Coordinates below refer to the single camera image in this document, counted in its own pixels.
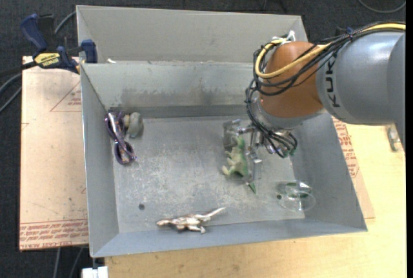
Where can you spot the beige toy lizard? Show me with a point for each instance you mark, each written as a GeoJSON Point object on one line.
{"type": "Point", "coordinates": [188, 222]}

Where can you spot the grey metal bin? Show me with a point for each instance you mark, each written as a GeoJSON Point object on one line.
{"type": "Point", "coordinates": [180, 160]}

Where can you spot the green toy dinosaur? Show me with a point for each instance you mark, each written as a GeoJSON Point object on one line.
{"type": "Point", "coordinates": [238, 160]}

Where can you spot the brown cardboard board red print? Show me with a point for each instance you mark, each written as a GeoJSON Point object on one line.
{"type": "Point", "coordinates": [51, 147]}

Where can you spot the clear glass cup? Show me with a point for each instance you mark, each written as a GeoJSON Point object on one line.
{"type": "Point", "coordinates": [295, 196]}

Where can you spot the purple sunglasses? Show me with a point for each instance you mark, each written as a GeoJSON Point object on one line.
{"type": "Point", "coordinates": [120, 141]}

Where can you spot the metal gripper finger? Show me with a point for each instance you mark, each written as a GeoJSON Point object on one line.
{"type": "Point", "coordinates": [229, 133]}
{"type": "Point", "coordinates": [257, 170]}

